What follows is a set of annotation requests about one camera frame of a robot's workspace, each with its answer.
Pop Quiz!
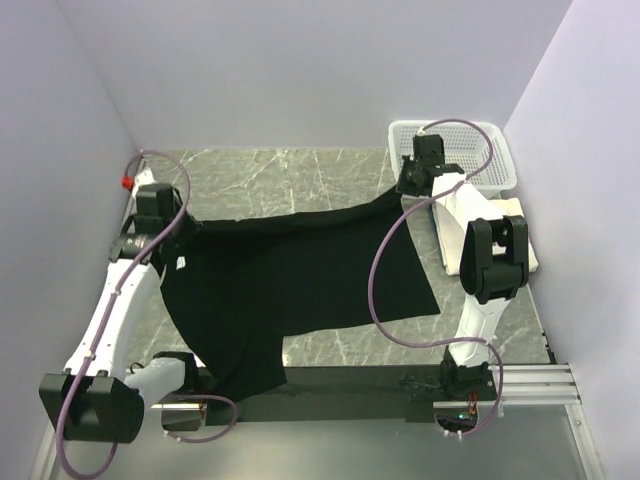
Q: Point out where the aluminium front frame rail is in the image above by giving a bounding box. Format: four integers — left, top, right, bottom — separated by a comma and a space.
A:
120, 359, 581, 408

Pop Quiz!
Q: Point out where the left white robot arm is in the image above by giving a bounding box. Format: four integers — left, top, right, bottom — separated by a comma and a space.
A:
39, 183, 200, 444

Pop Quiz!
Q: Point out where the white perforated plastic basket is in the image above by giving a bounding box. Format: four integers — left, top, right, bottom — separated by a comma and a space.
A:
388, 120, 517, 198

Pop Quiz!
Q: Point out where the aluminium left side rail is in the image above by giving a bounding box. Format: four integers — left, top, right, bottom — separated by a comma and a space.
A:
77, 148, 151, 366

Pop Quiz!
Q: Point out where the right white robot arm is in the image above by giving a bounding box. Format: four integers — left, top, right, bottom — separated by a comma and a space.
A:
397, 133, 530, 399

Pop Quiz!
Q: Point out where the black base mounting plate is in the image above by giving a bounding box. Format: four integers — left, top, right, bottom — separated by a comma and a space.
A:
159, 364, 501, 429

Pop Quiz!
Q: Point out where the black t shirt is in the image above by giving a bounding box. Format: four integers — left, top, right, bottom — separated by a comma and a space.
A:
161, 190, 439, 402

